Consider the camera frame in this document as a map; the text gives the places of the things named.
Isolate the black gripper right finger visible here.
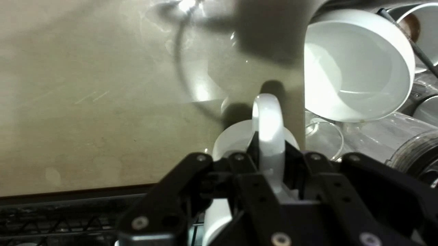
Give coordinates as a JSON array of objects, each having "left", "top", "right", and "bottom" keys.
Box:
[{"left": 282, "top": 144, "right": 438, "bottom": 246}]

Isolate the white ceramic mug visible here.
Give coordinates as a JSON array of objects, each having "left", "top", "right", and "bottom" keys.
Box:
[{"left": 200, "top": 93, "right": 303, "bottom": 246}]

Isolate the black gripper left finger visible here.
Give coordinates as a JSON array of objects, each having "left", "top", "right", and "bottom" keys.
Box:
[{"left": 115, "top": 150, "right": 293, "bottom": 246}]

